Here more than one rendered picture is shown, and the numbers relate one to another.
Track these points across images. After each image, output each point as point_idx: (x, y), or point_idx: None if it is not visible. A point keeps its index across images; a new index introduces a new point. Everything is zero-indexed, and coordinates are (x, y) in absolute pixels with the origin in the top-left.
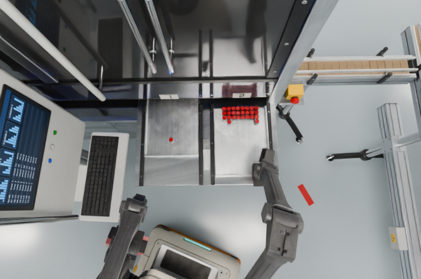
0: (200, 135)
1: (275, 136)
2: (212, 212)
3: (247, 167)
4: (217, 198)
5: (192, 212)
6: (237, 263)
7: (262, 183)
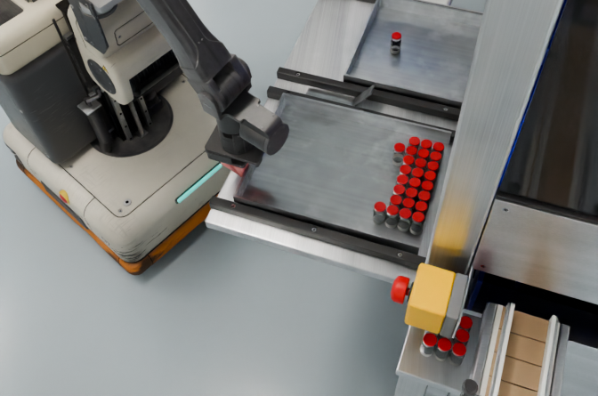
0: (387, 94)
1: (327, 254)
2: (254, 265)
3: (276, 165)
4: (278, 284)
5: None
6: (127, 241)
7: (215, 139)
